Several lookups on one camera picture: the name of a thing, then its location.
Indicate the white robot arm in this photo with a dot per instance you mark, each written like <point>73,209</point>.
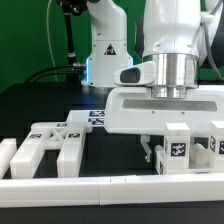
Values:
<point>176,36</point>

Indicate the white chair back frame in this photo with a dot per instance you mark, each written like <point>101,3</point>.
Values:
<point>66,137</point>

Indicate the white tagged base sheet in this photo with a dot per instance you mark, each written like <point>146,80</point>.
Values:
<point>95,117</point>

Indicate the white chair seat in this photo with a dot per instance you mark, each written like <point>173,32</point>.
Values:
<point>199,161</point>

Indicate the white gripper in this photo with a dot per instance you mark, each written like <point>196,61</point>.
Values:
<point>153,94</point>

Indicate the white U-shaped fence wall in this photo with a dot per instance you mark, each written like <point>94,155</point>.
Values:
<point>104,190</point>

